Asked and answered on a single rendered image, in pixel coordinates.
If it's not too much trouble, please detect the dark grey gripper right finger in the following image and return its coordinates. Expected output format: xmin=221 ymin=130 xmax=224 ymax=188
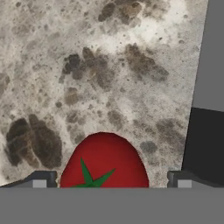
xmin=167 ymin=170 xmax=219 ymax=189

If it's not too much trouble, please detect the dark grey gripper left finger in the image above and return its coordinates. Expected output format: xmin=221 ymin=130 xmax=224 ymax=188
xmin=8 ymin=171 xmax=58 ymax=189

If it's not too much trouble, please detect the red tomato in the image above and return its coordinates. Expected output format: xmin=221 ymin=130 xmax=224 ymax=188
xmin=59 ymin=131 xmax=151 ymax=189

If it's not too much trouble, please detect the grey and black stove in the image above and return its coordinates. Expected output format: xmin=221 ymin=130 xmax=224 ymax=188
xmin=180 ymin=0 xmax=224 ymax=187

